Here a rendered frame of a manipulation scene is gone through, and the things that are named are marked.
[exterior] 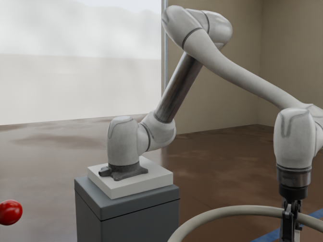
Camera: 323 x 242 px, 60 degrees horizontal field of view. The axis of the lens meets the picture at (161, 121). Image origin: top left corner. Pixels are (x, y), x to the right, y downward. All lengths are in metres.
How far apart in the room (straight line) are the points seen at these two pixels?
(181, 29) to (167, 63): 5.17
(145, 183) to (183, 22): 0.72
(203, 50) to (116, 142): 0.61
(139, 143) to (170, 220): 0.40
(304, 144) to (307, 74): 6.65
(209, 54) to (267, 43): 7.20
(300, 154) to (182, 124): 5.75
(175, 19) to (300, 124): 0.54
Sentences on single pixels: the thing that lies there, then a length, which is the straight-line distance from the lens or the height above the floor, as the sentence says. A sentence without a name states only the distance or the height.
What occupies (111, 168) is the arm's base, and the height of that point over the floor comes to 0.89.
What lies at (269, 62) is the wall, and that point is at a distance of 8.03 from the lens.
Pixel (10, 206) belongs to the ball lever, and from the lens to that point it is 0.41.
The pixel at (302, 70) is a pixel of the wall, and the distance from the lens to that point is 7.51.
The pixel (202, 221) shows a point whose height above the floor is 0.91.
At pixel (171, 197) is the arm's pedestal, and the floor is 0.76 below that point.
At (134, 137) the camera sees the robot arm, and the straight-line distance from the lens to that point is 1.32.
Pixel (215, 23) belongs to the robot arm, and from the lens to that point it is 1.13.
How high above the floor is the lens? 1.33
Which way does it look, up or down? 9 degrees down
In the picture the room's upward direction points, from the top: straight up
